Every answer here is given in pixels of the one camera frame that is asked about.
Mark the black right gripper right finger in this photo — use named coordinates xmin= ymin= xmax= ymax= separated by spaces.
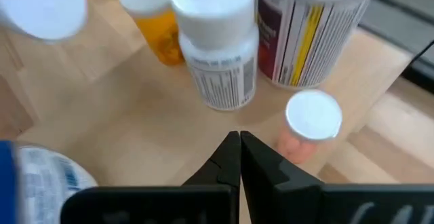
xmin=241 ymin=130 xmax=434 ymax=224

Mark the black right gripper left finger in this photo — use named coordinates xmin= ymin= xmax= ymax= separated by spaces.
xmin=60 ymin=130 xmax=242 ymax=224

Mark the pink pill vial white cap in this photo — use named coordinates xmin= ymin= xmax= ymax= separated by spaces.
xmin=275 ymin=88 xmax=343 ymax=166

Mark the blue cap bottle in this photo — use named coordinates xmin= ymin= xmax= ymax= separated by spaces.
xmin=0 ymin=139 xmax=99 ymax=224

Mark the large white bottle yellow label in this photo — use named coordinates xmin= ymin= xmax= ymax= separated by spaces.
xmin=254 ymin=0 xmax=383 ymax=90

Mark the wide orange vial white cap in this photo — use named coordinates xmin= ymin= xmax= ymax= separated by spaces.
xmin=119 ymin=0 xmax=186 ymax=66

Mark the white bottle white cap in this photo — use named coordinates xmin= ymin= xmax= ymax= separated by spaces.
xmin=0 ymin=0 xmax=88 ymax=44
xmin=170 ymin=0 xmax=260 ymax=112

